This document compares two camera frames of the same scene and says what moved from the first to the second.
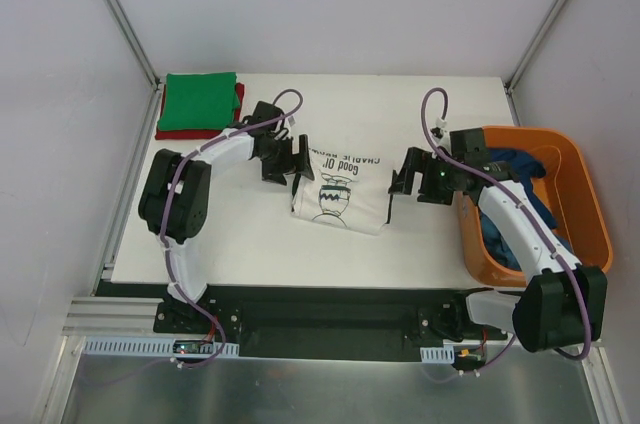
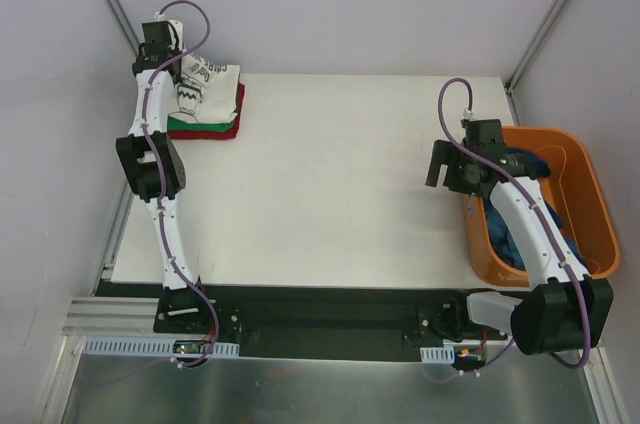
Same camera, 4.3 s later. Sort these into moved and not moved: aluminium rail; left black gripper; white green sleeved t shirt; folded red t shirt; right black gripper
Moved: white green sleeved t shirt; right black gripper; left black gripper
Not moved: folded red t shirt; aluminium rail
